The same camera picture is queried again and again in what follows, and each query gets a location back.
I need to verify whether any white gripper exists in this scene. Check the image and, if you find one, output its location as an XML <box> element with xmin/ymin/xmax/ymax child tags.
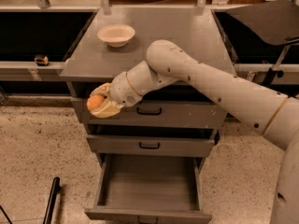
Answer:
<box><xmin>90</xmin><ymin>72</ymin><xmax>142</xmax><ymax>119</ymax></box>

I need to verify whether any orange fruit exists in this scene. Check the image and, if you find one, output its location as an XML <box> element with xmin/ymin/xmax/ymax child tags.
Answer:
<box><xmin>87</xmin><ymin>95</ymin><xmax>105</xmax><ymax>111</ymax></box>

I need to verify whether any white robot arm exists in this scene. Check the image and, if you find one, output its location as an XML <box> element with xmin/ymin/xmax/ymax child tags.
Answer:
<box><xmin>87</xmin><ymin>40</ymin><xmax>299</xmax><ymax>224</ymax></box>

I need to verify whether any grey top drawer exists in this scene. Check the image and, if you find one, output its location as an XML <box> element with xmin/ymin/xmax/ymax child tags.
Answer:
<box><xmin>71</xmin><ymin>98</ymin><xmax>226</xmax><ymax>129</ymax></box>

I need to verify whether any grey drawer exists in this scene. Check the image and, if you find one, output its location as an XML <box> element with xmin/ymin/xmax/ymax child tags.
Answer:
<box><xmin>87</xmin><ymin>134</ymin><xmax>214</xmax><ymax>157</ymax></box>
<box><xmin>85</xmin><ymin>154</ymin><xmax>212</xmax><ymax>224</ymax></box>
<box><xmin>71</xmin><ymin>98</ymin><xmax>226</xmax><ymax>129</ymax></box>

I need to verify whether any grey middle drawer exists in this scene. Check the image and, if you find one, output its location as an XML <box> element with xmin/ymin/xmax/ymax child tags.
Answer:
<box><xmin>87</xmin><ymin>134</ymin><xmax>214</xmax><ymax>157</ymax></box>

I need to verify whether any grey drawer cabinet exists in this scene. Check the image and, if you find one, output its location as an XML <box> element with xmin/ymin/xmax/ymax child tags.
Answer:
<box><xmin>59</xmin><ymin>7</ymin><xmax>240</xmax><ymax>166</ymax></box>

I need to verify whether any grey bottom drawer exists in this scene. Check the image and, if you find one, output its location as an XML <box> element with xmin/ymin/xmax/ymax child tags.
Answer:
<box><xmin>85</xmin><ymin>154</ymin><xmax>212</xmax><ymax>224</ymax></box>

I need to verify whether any white bowl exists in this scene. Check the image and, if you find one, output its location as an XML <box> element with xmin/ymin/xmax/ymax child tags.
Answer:
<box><xmin>97</xmin><ymin>24</ymin><xmax>135</xmax><ymax>48</ymax></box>

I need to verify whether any black bar on floor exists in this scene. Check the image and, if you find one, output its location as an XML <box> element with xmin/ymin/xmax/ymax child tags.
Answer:
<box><xmin>43</xmin><ymin>176</ymin><xmax>61</xmax><ymax>224</ymax></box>

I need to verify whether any black stand with tray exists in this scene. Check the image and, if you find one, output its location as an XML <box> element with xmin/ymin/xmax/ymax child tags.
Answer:
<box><xmin>226</xmin><ymin>0</ymin><xmax>299</xmax><ymax>86</ymax></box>

